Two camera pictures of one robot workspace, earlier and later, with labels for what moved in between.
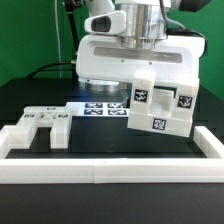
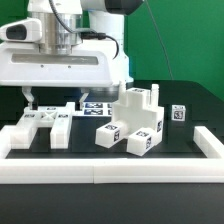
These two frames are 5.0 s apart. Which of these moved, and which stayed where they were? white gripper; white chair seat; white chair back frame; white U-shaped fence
Moved: white gripper; white chair seat
Stayed: white U-shaped fence; white chair back frame
